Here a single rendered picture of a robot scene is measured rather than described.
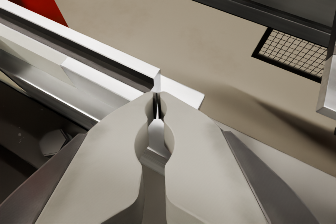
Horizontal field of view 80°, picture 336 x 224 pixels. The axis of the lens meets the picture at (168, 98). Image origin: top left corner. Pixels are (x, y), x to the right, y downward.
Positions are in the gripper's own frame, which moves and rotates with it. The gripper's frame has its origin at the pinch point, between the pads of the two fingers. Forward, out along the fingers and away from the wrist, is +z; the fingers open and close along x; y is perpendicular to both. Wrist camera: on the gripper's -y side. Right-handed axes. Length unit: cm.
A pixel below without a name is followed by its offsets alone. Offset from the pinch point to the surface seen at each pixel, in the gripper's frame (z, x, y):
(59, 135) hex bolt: 4.6, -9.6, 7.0
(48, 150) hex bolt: 3.4, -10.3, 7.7
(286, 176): 3.9, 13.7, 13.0
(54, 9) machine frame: 126, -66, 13
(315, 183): 3.1, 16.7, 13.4
